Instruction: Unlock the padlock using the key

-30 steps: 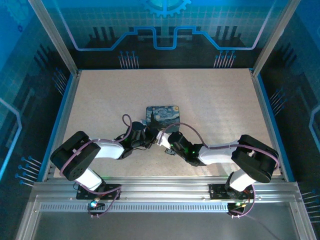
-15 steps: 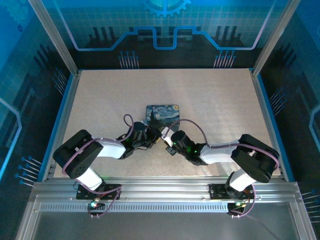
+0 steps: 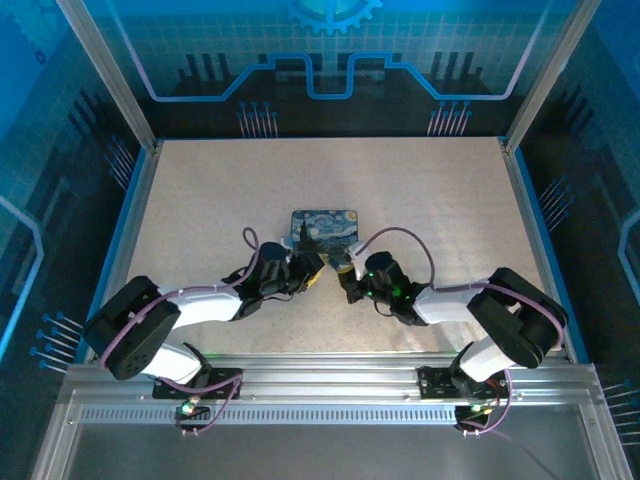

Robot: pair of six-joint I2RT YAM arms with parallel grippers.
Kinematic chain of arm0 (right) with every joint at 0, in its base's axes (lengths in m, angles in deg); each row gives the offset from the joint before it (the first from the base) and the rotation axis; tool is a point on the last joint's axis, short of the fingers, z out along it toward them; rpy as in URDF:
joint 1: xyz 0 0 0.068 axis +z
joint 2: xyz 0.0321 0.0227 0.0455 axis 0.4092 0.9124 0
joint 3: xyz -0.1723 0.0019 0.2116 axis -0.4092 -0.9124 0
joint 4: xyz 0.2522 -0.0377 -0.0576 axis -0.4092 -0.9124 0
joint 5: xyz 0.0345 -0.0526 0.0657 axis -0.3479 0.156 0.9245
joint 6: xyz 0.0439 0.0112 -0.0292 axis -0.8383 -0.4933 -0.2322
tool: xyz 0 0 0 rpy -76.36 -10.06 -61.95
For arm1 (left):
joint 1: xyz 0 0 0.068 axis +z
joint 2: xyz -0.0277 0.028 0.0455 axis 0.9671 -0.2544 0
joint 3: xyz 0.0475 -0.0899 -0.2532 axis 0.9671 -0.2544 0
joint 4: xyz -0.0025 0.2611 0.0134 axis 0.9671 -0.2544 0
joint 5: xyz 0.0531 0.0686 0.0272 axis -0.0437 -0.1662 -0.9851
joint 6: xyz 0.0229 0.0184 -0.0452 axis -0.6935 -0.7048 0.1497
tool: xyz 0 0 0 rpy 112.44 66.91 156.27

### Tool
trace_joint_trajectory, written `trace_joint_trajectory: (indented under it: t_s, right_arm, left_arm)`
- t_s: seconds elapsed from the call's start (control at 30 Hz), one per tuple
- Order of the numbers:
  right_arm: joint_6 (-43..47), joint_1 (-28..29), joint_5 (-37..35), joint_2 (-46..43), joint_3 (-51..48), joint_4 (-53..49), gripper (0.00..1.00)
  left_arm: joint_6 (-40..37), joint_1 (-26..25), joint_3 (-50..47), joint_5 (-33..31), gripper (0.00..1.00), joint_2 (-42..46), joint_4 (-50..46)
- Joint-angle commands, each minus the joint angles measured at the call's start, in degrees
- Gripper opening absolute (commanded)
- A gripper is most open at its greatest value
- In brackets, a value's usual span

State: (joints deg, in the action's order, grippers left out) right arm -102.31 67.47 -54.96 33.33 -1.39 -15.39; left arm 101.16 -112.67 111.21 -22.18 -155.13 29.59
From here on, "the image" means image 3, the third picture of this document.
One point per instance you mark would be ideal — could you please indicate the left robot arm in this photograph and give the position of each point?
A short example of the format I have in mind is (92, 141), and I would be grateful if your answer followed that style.
(200, 305)

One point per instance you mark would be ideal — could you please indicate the aluminium frame post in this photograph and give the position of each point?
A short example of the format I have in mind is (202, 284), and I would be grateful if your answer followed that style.
(107, 75)
(550, 75)

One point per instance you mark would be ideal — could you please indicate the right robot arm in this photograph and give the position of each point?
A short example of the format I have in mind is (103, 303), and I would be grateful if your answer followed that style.
(445, 305)

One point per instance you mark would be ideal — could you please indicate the starry night painted box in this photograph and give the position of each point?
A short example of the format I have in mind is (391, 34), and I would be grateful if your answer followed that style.
(325, 230)

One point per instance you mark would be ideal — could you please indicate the aluminium side rail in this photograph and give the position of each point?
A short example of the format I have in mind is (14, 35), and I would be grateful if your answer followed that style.
(125, 240)
(532, 225)

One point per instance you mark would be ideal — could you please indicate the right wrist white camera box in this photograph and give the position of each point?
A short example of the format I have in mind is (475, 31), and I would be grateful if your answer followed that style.
(357, 255)

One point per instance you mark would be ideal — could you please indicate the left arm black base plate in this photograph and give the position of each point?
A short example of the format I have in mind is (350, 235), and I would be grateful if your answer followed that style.
(225, 385)

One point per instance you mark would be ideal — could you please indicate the small LED circuit board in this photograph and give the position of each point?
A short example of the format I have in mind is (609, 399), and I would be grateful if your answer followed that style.
(189, 409)
(479, 409)

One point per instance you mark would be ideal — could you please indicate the aluminium mounting rail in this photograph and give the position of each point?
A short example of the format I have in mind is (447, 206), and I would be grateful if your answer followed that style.
(325, 375)

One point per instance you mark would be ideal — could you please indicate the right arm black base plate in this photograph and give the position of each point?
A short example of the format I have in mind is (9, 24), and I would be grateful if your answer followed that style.
(435, 382)

